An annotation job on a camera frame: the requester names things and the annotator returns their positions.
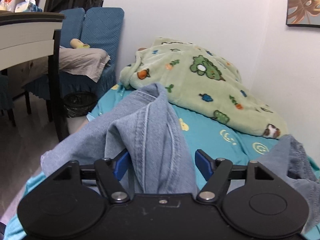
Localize blue covered chair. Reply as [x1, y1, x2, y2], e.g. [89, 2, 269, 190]
[81, 7, 124, 98]
[23, 8, 91, 122]

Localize tissue pack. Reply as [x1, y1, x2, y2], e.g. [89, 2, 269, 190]
[14, 0, 42, 12]

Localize black mesh waste bin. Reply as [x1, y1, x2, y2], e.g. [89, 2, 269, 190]
[63, 92, 97, 118]

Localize white black desk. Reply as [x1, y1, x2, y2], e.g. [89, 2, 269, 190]
[1, 11, 69, 141]

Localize gold leaf framed picture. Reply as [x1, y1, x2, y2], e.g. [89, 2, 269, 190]
[286, 0, 319, 28]

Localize cream bottle on chair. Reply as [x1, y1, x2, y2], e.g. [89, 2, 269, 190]
[70, 38, 91, 49]

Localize white orange container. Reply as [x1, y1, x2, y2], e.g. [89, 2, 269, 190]
[0, 0, 16, 12]

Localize blue denim jeans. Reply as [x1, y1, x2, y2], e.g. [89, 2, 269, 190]
[41, 83, 319, 234]

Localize green cartoon fleece blanket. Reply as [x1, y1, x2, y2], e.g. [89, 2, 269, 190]
[120, 37, 289, 139]

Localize beige cloth on chair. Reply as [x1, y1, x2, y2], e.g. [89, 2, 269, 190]
[10, 47, 111, 83]

